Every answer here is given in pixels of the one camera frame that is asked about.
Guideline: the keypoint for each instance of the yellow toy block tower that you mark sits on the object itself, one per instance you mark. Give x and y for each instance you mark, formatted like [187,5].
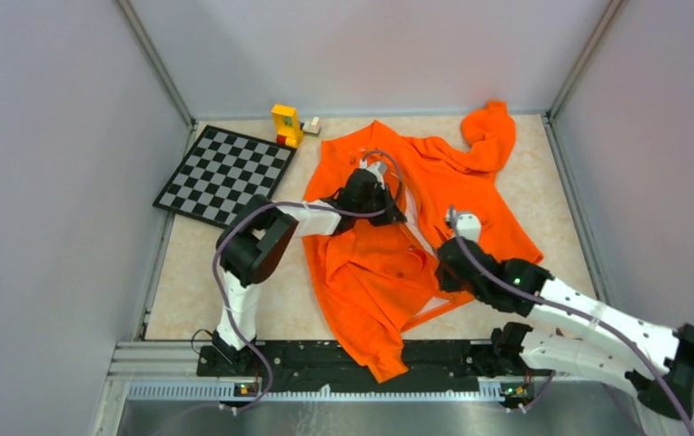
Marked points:
[288,128]

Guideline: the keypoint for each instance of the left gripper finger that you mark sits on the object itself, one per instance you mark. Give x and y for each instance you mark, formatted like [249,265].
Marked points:
[336,199]
[385,203]

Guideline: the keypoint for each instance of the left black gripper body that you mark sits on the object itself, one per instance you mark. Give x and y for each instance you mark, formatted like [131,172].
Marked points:
[377,201]

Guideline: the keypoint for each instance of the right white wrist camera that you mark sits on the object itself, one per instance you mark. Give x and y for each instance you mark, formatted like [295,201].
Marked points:
[465,224]

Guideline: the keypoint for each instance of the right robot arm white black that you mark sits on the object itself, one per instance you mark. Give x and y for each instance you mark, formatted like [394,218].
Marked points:
[567,331]

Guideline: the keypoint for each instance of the small white block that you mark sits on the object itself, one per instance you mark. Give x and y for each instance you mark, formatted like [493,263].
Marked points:
[312,126]

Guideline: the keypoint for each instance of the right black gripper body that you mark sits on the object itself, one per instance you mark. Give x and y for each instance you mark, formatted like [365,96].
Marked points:
[448,282]

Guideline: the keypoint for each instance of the orange zip-up jacket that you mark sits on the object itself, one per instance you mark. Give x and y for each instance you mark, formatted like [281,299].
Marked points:
[375,283]

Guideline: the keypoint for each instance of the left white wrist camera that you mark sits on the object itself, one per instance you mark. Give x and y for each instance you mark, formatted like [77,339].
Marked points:
[376,169]

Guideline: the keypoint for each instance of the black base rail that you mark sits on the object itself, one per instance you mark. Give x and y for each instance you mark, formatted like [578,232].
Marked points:
[433,366]

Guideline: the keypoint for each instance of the black white checkerboard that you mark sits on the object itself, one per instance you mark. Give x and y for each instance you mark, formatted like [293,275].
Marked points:
[220,174]

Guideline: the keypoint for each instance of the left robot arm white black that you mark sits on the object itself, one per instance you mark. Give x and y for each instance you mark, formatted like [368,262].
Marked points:
[250,249]

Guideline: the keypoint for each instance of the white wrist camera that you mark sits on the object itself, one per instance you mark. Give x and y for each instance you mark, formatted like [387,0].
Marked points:
[376,169]
[465,224]

